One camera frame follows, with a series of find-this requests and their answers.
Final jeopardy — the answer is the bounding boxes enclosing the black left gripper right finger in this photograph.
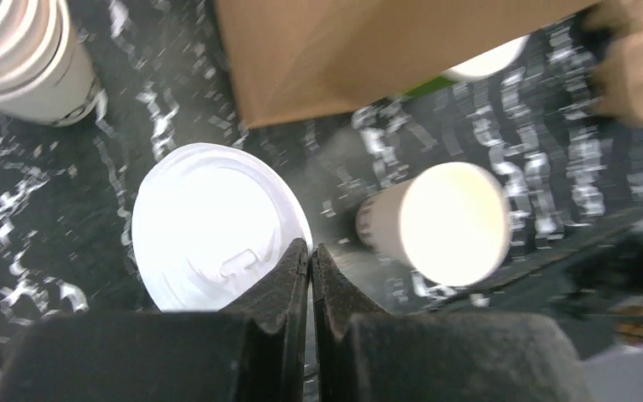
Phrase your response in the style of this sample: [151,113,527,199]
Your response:
[312,246,592,401]

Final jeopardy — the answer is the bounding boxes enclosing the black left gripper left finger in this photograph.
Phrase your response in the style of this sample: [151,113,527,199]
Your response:
[0,239,309,401]

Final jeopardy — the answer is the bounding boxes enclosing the white lid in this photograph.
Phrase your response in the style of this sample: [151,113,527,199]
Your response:
[131,142,313,312]
[441,34,530,82]

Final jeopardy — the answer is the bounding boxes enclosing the brown paper bag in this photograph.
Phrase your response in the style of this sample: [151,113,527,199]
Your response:
[214,0,589,128]

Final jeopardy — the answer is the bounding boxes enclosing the cardboard cup carrier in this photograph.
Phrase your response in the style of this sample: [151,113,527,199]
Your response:
[584,1,643,127]

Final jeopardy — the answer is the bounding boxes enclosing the stack of white lids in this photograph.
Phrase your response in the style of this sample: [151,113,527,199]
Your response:
[0,0,101,126]

